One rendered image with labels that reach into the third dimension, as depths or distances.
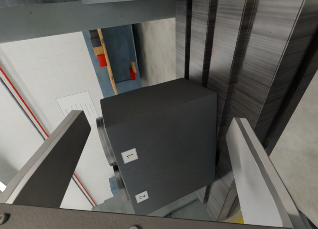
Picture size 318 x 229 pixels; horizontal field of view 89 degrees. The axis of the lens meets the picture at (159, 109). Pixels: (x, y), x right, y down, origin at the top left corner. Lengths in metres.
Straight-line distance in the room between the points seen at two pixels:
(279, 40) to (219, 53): 0.09
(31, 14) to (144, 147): 0.47
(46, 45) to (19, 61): 0.68
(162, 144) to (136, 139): 0.05
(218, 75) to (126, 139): 0.17
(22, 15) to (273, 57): 0.57
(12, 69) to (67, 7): 4.37
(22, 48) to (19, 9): 4.11
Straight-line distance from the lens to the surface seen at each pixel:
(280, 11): 0.21
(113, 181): 7.42
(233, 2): 0.25
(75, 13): 0.59
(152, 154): 0.28
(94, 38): 3.97
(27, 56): 4.74
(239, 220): 1.76
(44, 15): 0.60
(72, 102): 5.12
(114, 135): 0.24
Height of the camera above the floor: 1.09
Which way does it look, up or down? 16 degrees down
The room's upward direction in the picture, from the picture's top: 107 degrees counter-clockwise
